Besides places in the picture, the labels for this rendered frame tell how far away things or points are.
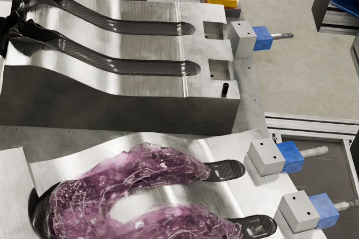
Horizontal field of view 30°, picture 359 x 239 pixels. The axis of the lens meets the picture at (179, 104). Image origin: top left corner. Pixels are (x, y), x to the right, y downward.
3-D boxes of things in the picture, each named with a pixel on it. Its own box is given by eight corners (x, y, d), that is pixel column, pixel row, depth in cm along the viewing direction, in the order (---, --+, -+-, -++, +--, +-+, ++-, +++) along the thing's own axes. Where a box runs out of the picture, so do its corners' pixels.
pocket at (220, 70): (229, 76, 118) (233, 60, 115) (233, 97, 114) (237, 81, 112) (204, 74, 117) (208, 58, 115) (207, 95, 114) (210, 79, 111)
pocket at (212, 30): (223, 38, 126) (226, 22, 123) (226, 56, 122) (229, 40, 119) (199, 36, 125) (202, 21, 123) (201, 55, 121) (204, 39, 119)
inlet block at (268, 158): (314, 149, 111) (323, 127, 108) (329, 172, 108) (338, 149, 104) (243, 164, 107) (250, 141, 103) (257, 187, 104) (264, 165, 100)
